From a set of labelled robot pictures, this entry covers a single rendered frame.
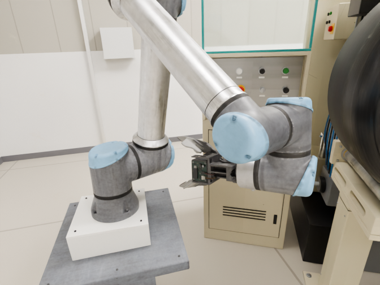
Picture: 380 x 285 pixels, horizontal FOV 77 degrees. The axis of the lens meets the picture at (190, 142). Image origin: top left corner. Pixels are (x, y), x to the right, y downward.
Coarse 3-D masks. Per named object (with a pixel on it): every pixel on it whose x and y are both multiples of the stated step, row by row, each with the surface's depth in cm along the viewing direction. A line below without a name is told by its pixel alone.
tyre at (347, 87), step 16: (368, 16) 63; (352, 32) 66; (368, 32) 57; (352, 48) 62; (368, 48) 54; (336, 64) 69; (352, 64) 58; (368, 64) 53; (336, 80) 67; (352, 80) 57; (368, 80) 53; (336, 96) 66; (352, 96) 57; (368, 96) 53; (336, 112) 67; (352, 112) 57; (368, 112) 54; (336, 128) 72; (352, 128) 59; (368, 128) 55; (352, 144) 61; (368, 144) 57; (368, 160) 59
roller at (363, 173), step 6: (348, 156) 89; (354, 162) 84; (354, 168) 84; (360, 168) 80; (360, 174) 79; (366, 174) 76; (366, 180) 75; (372, 180) 72; (372, 186) 71; (378, 186) 69; (378, 192) 68; (378, 198) 68
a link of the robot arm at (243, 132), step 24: (120, 0) 60; (144, 0) 56; (144, 24) 54; (168, 24) 52; (168, 48) 50; (192, 48) 48; (192, 72) 46; (216, 72) 45; (192, 96) 47; (216, 96) 43; (240, 96) 42; (216, 120) 42; (240, 120) 38; (264, 120) 40; (288, 120) 44; (216, 144) 43; (240, 144) 39; (264, 144) 39
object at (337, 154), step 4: (336, 140) 94; (332, 144) 95; (336, 144) 93; (340, 144) 93; (332, 148) 95; (336, 148) 94; (340, 148) 93; (344, 148) 93; (332, 152) 95; (336, 152) 94; (340, 152) 94; (332, 156) 95; (336, 156) 95; (340, 156) 94; (332, 160) 96; (336, 160) 95; (340, 160) 95; (344, 160) 94
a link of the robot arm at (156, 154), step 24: (168, 0) 71; (144, 48) 79; (144, 72) 82; (168, 72) 84; (144, 96) 86; (168, 96) 90; (144, 120) 90; (144, 144) 93; (168, 144) 103; (144, 168) 95; (168, 168) 107
